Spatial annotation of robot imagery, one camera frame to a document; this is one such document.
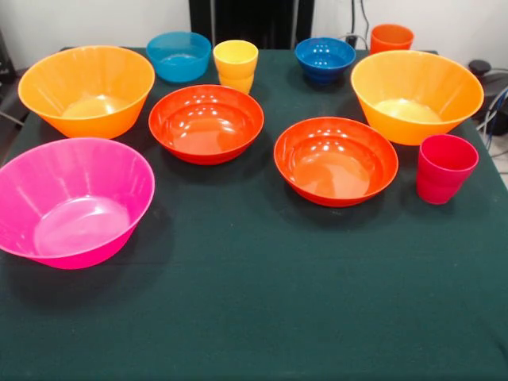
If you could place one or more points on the light blue translucent bowl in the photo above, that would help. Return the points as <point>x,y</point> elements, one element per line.
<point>178,67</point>

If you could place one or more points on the red plastic bowl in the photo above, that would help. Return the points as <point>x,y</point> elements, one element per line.
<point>335,166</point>
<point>206,131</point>

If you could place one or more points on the dark green tablecloth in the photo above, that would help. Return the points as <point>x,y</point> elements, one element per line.
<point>254,297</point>

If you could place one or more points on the yellow plastic cup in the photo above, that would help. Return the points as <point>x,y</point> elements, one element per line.
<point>236,75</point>

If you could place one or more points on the dark blue plastic bowl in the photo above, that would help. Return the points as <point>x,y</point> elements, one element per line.
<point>323,63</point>

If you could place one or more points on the large pink plastic bowl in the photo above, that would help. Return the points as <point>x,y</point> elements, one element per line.
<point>79,178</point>

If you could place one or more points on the large orange plastic bowl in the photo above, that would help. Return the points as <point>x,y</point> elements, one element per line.
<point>397,79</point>
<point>59,91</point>

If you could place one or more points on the crimson plastic cup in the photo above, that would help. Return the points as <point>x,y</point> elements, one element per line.
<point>440,178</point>

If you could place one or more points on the orange plastic cup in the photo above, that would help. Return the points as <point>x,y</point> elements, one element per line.
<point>391,39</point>

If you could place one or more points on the black chair base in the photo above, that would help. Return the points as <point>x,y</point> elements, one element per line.
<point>480,66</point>

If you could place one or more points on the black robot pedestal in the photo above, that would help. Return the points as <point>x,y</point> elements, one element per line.
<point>258,24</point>

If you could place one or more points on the black wall plug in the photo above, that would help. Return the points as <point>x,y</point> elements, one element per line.
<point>351,40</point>

